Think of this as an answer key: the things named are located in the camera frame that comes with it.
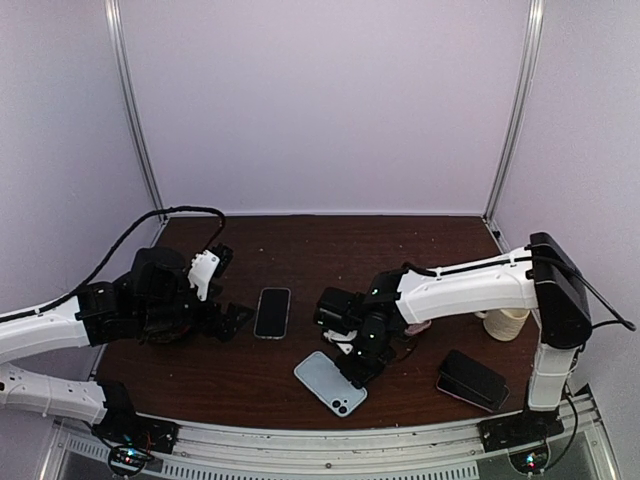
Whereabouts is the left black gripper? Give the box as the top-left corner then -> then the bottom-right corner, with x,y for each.
137,277 -> 254,342

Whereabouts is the clear magsafe phone case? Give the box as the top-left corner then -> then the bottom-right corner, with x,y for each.
253,287 -> 292,341

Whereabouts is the light blue phone case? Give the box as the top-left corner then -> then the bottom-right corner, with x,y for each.
293,351 -> 368,418

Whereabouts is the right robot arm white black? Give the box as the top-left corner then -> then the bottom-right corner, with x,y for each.
313,232 -> 593,442

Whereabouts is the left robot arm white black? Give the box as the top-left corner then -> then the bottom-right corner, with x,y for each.
1,244 -> 254,444

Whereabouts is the pink phone case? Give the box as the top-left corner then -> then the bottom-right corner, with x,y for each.
403,320 -> 432,337

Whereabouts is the red floral saucer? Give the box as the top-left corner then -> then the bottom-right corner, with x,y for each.
139,324 -> 191,344

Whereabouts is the dark smartphone lower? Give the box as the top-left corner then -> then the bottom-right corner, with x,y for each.
436,349 -> 510,412

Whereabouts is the cream ribbed mug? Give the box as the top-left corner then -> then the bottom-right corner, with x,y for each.
475,309 -> 530,342

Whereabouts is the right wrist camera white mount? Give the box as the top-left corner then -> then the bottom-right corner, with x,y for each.
322,329 -> 357,355

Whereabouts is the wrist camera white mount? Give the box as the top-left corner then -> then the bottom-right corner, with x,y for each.
322,329 -> 357,355
187,243 -> 234,302

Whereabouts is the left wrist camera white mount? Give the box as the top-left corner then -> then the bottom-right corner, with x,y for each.
187,243 -> 234,302

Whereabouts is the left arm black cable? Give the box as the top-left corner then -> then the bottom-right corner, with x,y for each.
9,205 -> 227,316

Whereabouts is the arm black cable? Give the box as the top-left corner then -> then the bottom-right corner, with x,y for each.
9,205 -> 227,316
404,244 -> 639,471

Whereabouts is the front aluminium rail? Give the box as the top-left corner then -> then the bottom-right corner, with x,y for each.
36,391 -> 622,479

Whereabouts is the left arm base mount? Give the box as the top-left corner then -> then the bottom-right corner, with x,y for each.
89,381 -> 179,479

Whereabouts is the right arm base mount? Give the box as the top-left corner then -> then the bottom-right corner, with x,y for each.
478,400 -> 564,476

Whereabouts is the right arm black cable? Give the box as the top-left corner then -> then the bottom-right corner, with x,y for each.
404,244 -> 639,471

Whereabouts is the left aluminium frame post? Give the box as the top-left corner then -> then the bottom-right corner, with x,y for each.
104,0 -> 164,209

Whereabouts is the aluminium frame post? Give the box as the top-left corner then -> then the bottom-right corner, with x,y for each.
483,0 -> 546,224
104,0 -> 164,209

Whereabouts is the right aluminium frame post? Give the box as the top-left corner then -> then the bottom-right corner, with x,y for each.
483,0 -> 546,224

